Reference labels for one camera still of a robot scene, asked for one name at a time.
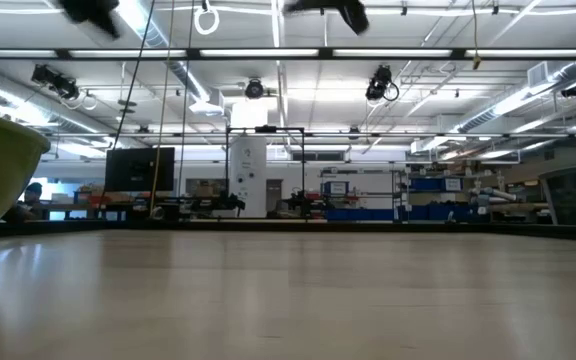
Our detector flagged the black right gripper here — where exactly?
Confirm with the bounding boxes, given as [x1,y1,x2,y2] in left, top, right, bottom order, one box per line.
[282,0,371,36]

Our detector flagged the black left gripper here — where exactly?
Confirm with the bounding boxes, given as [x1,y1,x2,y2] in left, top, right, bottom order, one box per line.
[57,0,122,41]

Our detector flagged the black monitor screen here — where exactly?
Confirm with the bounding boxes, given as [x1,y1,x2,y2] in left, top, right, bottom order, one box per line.
[103,145,176,193]

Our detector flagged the metal shelving rack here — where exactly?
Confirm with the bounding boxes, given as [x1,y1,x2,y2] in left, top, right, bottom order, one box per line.
[319,166,405,212]

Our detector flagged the blue bins with white label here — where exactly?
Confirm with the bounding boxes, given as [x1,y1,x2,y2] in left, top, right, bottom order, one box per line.
[409,176,465,193]

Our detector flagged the person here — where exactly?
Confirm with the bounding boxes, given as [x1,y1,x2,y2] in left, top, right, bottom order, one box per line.
[1,181,45,224]

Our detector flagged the white round column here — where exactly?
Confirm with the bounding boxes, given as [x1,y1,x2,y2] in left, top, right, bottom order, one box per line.
[228,136,269,219]

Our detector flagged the row of blue storage bins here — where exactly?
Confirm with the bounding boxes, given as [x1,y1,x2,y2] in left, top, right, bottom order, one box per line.
[324,203,475,223]

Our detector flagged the black hanging cable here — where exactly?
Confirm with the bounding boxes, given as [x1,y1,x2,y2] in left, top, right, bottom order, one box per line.
[175,0,197,199]
[110,0,157,151]

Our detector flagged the black overhead frame bar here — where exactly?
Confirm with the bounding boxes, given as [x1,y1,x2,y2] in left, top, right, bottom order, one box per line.
[0,46,576,62]

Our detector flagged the white coiled cable ring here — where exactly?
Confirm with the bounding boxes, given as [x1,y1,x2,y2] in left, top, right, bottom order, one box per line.
[193,0,221,37]

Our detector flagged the silver ventilation duct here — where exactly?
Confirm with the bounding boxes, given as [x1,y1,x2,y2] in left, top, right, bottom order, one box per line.
[0,61,117,149]
[455,59,576,135]

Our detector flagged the black table edge rail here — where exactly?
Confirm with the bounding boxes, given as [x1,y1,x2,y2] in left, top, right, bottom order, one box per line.
[0,218,576,244]

